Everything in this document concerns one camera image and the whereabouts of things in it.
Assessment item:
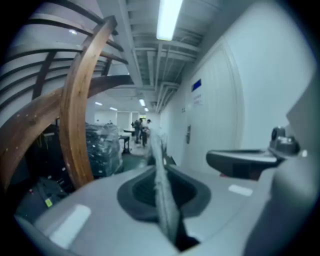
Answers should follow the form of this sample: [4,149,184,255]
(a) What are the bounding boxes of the white ceiling pipes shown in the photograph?
[154,82,181,115]

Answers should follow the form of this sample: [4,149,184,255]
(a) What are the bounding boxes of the long ceiling light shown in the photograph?
[156,0,185,41]

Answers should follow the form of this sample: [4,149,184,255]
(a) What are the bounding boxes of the dark wooden stair beam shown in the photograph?
[0,74,136,193]

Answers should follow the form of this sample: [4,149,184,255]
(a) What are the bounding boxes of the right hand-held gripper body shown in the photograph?
[241,152,316,256]

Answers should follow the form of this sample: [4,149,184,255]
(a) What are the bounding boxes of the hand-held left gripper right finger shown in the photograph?
[165,164,273,256]

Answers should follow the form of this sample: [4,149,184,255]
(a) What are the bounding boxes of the metal door handle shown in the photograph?
[185,124,193,145]

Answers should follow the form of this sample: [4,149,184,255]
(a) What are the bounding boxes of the light wooden stair beam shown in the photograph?
[59,15,119,190]

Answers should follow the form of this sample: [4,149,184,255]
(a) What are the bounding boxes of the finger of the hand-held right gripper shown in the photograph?
[206,149,280,181]

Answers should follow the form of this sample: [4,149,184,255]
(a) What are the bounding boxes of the plastic-wrapped machine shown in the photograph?
[84,121,124,179]

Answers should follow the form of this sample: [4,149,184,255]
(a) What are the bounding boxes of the black table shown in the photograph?
[119,133,132,154]

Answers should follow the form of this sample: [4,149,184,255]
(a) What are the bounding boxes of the white paper notice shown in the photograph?
[191,93,204,106]

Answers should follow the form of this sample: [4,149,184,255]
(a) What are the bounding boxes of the white door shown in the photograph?
[186,41,245,176]

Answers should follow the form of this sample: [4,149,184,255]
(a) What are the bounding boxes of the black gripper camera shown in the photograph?
[268,126,301,158]

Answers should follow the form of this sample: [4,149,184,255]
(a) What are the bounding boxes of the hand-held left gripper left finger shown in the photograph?
[14,164,181,256]

